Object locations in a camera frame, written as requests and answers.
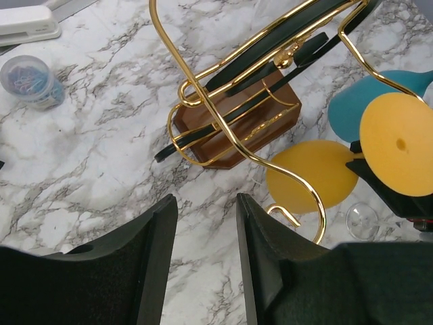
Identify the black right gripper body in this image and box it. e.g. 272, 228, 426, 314
411, 219, 433, 242

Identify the white whiteboard eraser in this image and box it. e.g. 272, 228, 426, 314
1, 5, 62, 47

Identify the yellow plastic wine glass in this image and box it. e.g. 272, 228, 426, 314
271, 93, 432, 209

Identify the gold wire wine glass rack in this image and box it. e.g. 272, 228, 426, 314
155, 1, 422, 240

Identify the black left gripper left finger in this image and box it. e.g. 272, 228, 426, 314
46, 194, 178, 324

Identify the small clear blue cup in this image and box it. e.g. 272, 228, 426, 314
1, 56, 65, 111

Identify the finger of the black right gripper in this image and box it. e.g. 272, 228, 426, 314
346, 158, 432, 217

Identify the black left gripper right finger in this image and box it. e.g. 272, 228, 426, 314
236, 193, 334, 324

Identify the blue plastic wine glass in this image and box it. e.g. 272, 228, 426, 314
328, 70, 432, 143

